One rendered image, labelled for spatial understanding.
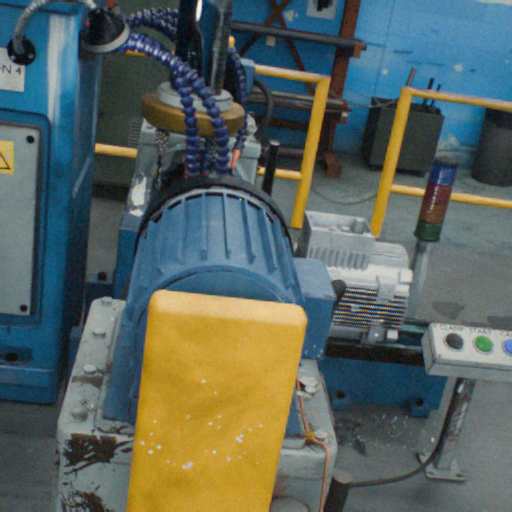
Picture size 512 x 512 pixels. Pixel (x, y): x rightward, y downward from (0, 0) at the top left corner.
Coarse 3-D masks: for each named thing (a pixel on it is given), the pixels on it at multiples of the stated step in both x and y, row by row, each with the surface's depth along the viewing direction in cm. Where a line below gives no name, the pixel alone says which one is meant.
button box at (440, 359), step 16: (432, 336) 126; (464, 336) 127; (496, 336) 128; (432, 352) 125; (448, 352) 124; (464, 352) 125; (480, 352) 125; (496, 352) 126; (432, 368) 125; (448, 368) 125; (464, 368) 125; (480, 368) 125; (496, 368) 125
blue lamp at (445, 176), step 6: (432, 162) 174; (432, 168) 174; (438, 168) 172; (444, 168) 172; (450, 168) 172; (456, 168) 173; (432, 174) 174; (438, 174) 173; (444, 174) 172; (450, 174) 172; (432, 180) 174; (438, 180) 173; (444, 180) 173; (450, 180) 173; (450, 186) 174
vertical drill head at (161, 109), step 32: (192, 0) 125; (224, 0) 125; (192, 32) 126; (224, 32) 128; (192, 64) 128; (224, 64) 131; (160, 96) 132; (192, 96) 129; (224, 96) 133; (160, 128) 130; (160, 160) 135
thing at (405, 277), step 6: (300, 234) 153; (402, 270) 144; (408, 270) 144; (402, 276) 143; (408, 276) 144; (402, 282) 144; (408, 282) 143; (390, 330) 148; (396, 330) 149; (384, 336) 149; (390, 336) 148; (396, 336) 148
